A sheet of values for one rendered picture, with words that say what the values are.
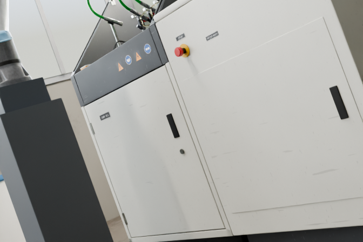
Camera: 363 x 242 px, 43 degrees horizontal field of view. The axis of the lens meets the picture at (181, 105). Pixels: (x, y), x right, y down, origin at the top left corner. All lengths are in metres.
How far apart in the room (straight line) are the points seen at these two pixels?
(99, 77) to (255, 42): 0.89
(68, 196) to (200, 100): 0.60
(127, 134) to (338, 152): 1.01
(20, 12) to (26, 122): 2.27
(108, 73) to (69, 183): 0.58
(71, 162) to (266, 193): 0.72
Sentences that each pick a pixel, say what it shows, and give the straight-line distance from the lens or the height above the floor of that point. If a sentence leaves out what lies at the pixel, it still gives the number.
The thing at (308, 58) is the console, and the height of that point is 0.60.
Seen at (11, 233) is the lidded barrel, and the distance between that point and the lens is 3.05.
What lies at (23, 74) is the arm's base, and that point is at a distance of 1.88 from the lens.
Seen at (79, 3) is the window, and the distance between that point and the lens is 4.18.
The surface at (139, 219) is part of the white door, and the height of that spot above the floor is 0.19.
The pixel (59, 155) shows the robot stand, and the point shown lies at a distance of 1.79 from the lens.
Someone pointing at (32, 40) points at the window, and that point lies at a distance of 3.90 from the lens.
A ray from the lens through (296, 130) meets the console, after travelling 1.54.
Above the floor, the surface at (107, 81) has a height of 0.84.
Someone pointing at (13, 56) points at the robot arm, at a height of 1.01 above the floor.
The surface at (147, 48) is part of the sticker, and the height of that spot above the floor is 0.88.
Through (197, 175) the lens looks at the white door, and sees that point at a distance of 1.88.
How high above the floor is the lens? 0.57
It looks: 1 degrees up
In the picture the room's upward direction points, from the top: 20 degrees counter-clockwise
